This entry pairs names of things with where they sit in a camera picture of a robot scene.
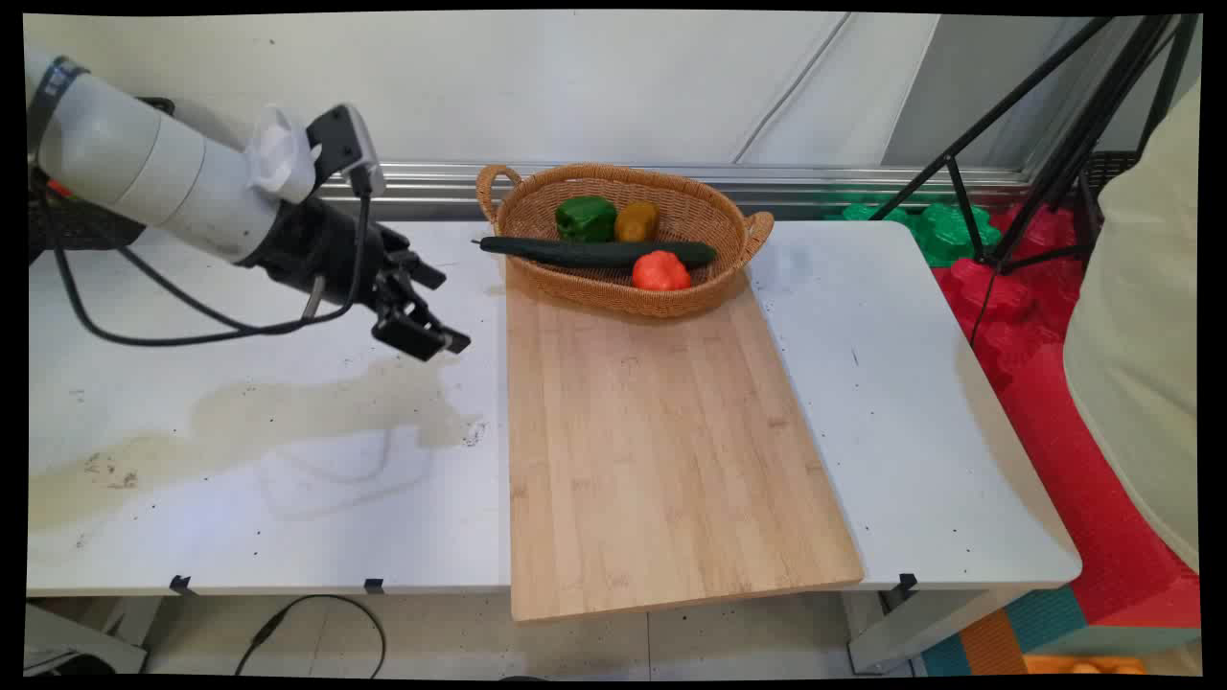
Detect black mesh robot base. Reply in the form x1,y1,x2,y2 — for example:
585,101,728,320
27,165,147,258

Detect teal orange foam mat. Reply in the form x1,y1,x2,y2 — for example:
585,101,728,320
920,585,1201,678

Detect dark green cucumber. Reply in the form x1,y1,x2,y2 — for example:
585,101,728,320
472,236,719,271

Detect black floor cable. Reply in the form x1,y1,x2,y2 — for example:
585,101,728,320
234,594,388,680

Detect beige garment of person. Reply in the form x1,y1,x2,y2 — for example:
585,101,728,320
1063,80,1202,573

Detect woven wicker basket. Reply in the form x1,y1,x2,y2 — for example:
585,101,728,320
476,163,776,319

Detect brown-yellow potato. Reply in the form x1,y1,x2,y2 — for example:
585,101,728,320
614,200,661,244

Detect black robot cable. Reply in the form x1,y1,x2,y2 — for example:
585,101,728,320
34,163,378,348

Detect bamboo cutting board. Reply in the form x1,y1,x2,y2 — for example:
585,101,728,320
503,257,867,625

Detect green bell pepper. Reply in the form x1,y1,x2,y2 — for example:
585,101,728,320
555,195,619,244

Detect aluminium wall rail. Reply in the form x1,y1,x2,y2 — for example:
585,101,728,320
314,161,1041,223

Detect black tripod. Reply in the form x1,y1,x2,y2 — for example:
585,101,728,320
868,14,1200,348

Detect white table leg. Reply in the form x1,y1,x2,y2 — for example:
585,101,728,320
842,586,1019,675

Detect red foam floor mat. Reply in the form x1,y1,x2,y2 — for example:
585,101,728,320
933,204,1201,631

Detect green foam mat pieces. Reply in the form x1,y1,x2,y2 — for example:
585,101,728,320
829,196,1004,268

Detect white plastic camera bracket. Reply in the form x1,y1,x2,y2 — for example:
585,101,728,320
243,105,323,205

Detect orange bell pepper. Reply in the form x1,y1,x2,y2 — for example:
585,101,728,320
631,250,693,292

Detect black grey wrist camera box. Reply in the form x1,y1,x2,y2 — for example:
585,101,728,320
306,103,388,199

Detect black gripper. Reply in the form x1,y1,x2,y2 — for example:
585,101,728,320
240,196,472,363

